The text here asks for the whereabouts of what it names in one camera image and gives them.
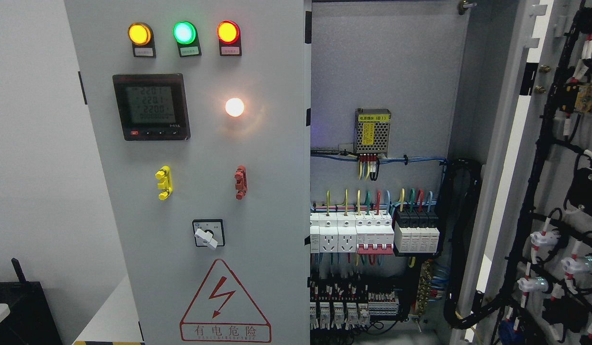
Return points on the white rotary selector switch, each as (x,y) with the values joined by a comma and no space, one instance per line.
(208,233)

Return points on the red electric hazard warning sticker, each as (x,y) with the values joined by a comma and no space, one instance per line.
(222,310)

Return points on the yellow terminal clip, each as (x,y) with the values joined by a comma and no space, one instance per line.
(164,182)

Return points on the grey cabinet door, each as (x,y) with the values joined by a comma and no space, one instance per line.
(265,231)
(519,184)

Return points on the white socket and breaker row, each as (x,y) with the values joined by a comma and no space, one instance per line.
(351,233)

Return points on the black equipment at left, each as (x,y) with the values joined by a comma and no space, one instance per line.
(29,321)

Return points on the red terminal clip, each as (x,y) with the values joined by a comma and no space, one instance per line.
(241,185)

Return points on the black digital power meter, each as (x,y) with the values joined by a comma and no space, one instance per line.
(152,106)

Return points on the metal mesh power supply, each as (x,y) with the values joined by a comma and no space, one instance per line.
(372,130)

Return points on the yellow indicator lamp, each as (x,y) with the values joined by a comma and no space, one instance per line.
(142,38)

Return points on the black white surge protector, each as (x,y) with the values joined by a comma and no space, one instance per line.
(416,231)

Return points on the red indicator lamp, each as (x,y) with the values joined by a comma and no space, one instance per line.
(228,33)

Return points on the brass ground busbar right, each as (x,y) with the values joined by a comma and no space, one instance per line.
(424,285)

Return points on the relay terminal block row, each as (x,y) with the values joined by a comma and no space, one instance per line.
(341,305)

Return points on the white glowing indicator lamp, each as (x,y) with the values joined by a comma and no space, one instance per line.
(234,107)

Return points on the green indicator lamp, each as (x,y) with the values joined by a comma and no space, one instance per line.
(186,37)

